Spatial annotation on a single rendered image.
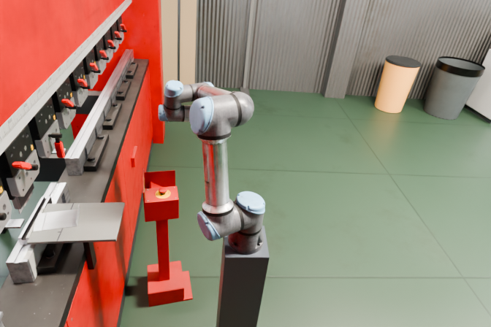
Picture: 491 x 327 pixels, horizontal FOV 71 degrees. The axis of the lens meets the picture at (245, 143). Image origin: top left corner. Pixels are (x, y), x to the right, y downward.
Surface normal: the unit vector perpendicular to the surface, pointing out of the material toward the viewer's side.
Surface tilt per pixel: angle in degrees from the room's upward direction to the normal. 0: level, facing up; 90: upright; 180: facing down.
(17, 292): 0
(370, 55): 90
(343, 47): 90
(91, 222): 0
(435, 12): 90
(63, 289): 0
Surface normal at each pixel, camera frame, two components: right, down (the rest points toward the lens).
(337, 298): 0.09, -0.86
